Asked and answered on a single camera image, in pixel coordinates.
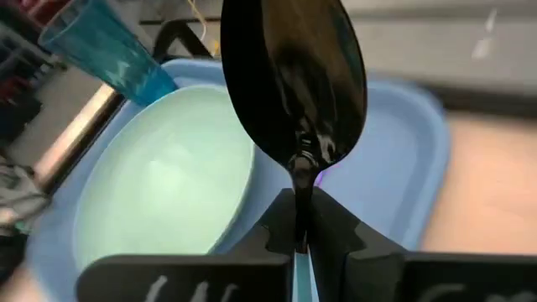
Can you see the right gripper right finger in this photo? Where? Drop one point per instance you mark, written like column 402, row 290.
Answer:
column 419, row 279

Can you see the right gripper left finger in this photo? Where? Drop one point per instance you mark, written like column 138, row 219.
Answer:
column 189, row 279

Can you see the pale green plate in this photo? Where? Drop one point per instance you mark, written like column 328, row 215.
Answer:
column 168, row 176

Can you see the teal translucent plastic cup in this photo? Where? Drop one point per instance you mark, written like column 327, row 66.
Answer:
column 109, row 54

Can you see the blue plastic tray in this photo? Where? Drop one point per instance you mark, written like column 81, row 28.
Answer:
column 377, row 168

